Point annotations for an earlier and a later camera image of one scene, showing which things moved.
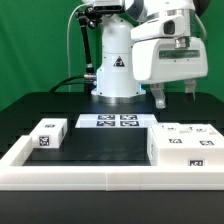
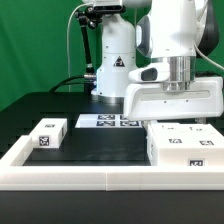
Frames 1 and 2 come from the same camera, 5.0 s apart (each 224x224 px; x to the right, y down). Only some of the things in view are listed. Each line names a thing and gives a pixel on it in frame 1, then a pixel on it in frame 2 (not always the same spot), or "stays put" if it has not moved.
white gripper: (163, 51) to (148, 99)
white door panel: (199, 135) stays put
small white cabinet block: (49, 133) stays put
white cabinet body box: (184, 145) stays put
